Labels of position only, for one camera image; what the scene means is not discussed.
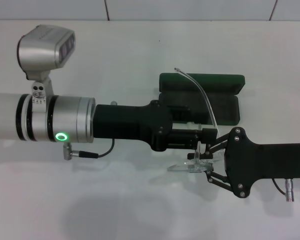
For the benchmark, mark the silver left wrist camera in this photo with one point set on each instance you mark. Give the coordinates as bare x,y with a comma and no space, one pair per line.
42,47

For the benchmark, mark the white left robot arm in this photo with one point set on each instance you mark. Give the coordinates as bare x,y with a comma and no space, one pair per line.
10,115

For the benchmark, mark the clear transparent glasses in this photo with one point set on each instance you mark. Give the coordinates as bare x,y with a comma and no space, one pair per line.
190,166

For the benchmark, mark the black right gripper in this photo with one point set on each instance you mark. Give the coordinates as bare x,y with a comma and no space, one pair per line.
265,162

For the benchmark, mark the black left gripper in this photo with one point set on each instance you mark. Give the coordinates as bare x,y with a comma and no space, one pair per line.
125,122

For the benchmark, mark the green glasses case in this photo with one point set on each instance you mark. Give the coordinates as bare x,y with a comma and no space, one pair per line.
222,82

